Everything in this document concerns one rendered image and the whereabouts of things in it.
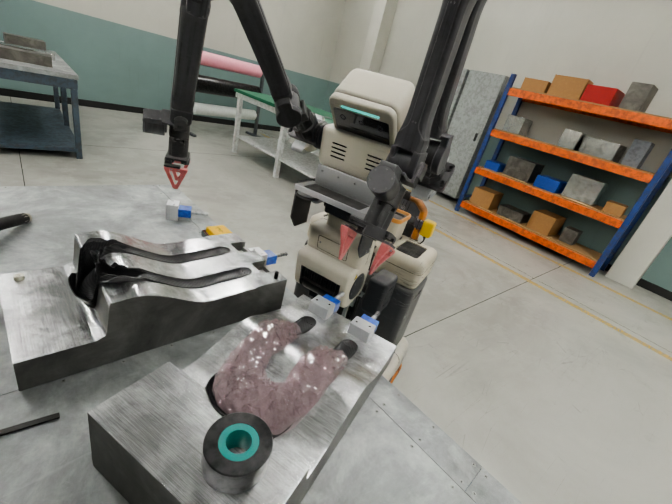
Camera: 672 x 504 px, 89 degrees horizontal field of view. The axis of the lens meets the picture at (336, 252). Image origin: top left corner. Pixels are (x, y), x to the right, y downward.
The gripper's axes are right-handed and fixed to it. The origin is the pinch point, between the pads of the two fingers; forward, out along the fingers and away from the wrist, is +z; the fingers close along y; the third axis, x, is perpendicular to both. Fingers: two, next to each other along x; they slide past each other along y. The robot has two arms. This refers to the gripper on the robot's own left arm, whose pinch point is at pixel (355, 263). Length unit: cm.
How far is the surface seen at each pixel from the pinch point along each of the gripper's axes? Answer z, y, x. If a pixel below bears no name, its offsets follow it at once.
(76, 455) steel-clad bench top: 41, -12, -37
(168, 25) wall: -211, -581, 310
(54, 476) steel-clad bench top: 42, -12, -39
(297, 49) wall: -344, -496, 516
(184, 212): 11, -67, 15
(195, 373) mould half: 27.2, -7.8, -26.0
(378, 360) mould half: 16.0, 13.8, -0.2
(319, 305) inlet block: 12.4, -3.7, 1.0
